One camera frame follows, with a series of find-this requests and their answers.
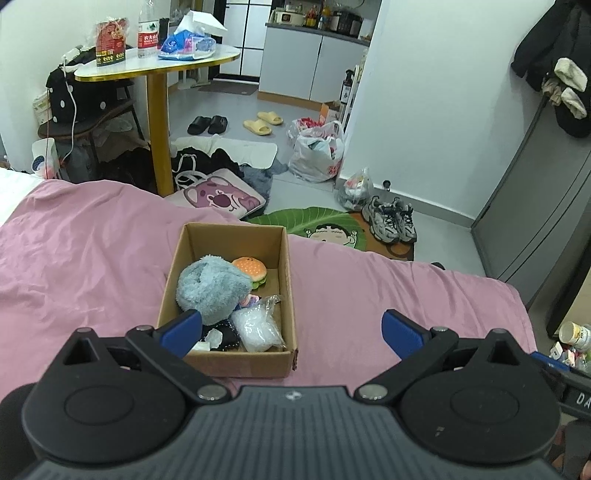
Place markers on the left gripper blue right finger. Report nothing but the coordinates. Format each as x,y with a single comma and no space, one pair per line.
402,335

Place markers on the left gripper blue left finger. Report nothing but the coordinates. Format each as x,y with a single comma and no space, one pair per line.
179,335

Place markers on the fluffy blue-grey plush roll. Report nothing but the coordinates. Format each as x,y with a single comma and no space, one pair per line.
213,287

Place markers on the clear bag white stuffing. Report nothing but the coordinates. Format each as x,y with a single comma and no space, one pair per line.
256,327

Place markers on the plush hamburger toy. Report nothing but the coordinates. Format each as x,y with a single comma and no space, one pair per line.
254,268

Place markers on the blue planet tissue pack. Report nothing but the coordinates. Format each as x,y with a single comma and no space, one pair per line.
249,301

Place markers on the grey sneaker right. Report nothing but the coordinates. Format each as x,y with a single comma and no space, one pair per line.
403,218

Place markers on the grey sneaker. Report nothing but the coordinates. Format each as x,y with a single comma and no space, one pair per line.
403,218
380,218

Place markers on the grey sneaker left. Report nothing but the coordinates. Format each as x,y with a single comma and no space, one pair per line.
380,218

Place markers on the cardboard box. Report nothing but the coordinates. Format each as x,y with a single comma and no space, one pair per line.
268,244

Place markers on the green leaf cartoon rug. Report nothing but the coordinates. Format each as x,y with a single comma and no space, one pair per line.
330,225

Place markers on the pink bed sheet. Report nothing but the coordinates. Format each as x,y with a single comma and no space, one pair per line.
98,254

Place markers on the pink bear cushion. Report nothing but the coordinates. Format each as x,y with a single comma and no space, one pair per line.
221,190

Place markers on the small clear trash bag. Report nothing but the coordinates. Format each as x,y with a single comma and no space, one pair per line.
355,192

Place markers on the grey door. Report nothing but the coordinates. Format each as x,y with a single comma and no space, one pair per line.
533,213

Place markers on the black clothes pile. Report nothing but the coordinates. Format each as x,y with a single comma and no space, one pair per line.
189,165

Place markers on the white cup container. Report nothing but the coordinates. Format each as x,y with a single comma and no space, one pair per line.
575,335

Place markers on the white floor mat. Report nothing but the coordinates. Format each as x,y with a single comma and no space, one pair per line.
259,155

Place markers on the large white shopping bag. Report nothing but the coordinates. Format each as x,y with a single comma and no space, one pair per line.
317,151

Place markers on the black slipper pair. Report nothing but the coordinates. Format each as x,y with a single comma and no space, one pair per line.
215,125

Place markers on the yellow slipper near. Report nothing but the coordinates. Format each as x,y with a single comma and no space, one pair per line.
258,127

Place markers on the yellow slipper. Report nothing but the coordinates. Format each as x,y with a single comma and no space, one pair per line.
258,127
270,117

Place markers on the yellow slipper far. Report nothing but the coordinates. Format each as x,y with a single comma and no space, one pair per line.
270,117

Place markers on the black polka dot bag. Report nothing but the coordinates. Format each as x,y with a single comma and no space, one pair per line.
74,100

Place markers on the round white yellow table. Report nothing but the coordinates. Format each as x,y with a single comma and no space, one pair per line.
155,72

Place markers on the white kitchen cabinet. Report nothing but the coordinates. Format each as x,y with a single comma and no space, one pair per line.
305,68

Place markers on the plastic water bottle red label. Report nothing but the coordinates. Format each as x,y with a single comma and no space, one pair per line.
147,29

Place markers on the red snack bag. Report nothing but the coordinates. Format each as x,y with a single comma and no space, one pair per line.
110,41

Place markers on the black white hanging jacket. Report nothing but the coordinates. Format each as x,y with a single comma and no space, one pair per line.
554,60

